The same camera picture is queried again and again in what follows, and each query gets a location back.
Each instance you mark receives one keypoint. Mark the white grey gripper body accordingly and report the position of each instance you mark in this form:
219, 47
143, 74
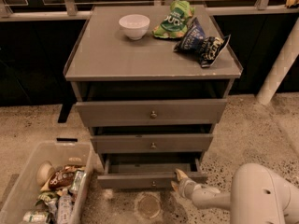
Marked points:
186, 187

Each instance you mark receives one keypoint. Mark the grey bottom drawer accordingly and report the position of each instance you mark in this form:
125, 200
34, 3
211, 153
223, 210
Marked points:
149, 170

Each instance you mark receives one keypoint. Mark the grey drawer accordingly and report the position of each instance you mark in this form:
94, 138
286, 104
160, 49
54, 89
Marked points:
151, 112
149, 170
146, 143

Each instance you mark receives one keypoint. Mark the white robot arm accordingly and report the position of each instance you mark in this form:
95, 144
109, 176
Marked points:
258, 195

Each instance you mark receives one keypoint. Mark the grey top drawer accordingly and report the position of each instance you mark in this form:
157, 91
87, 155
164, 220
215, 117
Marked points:
151, 112

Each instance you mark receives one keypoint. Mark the grey middle drawer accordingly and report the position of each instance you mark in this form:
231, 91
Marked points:
146, 143

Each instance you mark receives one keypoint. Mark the grey wooden drawer cabinet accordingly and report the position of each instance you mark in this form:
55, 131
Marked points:
109, 66

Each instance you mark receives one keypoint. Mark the round floor drain cover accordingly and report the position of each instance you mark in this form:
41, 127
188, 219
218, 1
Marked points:
148, 205

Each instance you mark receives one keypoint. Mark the green white snack packet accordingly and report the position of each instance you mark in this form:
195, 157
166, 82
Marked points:
79, 176

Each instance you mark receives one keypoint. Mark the clear plastic water bottle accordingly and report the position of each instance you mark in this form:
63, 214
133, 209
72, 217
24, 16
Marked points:
65, 207

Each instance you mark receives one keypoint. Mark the brown snack bag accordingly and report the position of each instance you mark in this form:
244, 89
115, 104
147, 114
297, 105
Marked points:
62, 178

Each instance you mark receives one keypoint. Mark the clear plastic storage bin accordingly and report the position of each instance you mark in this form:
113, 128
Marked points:
22, 197

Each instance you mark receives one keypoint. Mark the beige upturned bowl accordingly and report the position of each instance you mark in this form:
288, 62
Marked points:
44, 172

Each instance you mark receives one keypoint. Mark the black yellow chip bag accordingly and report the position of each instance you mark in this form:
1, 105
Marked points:
210, 48

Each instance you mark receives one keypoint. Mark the blue chip bag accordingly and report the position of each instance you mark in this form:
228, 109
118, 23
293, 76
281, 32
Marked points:
192, 39

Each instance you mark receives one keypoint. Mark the green chip bag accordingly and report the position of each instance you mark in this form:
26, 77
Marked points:
174, 26

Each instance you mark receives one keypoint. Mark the white ceramic bowl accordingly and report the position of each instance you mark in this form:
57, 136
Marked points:
134, 26

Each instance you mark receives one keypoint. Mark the white diagonal support pole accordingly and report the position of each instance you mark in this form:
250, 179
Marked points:
281, 66

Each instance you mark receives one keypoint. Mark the small yellow object on rail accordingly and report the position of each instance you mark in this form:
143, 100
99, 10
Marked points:
292, 3

